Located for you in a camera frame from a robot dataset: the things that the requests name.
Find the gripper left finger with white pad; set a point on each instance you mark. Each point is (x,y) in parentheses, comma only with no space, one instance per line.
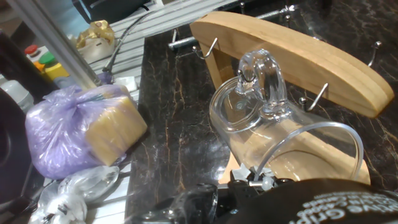
(242,172)

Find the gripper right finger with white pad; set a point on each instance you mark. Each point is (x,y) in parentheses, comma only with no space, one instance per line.
(266,183)

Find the clear glass cup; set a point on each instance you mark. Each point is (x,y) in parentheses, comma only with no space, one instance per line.
(242,115)

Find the wooden cup rack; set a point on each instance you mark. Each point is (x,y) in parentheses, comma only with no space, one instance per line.
(295,59)

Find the dark marble board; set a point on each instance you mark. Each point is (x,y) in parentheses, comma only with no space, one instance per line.
(174,124)

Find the small white block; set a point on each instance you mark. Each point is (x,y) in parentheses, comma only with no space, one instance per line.
(126,84)

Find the clear crumpled plastic bag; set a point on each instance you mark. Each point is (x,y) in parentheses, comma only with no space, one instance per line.
(84,183)

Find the purple bag yellow sponge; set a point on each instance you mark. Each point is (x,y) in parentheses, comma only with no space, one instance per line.
(62,130)

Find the gold foil object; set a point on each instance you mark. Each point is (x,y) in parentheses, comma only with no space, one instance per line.
(96,31)

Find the black chair base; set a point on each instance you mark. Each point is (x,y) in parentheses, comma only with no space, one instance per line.
(109,9)

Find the yellow emergency button box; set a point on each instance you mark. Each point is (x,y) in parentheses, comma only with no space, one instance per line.
(56,71)

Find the white plastic bottle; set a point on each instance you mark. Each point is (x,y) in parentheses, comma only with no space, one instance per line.
(17,93)

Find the aluminium frame post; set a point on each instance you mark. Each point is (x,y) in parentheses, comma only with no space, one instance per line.
(59,43)

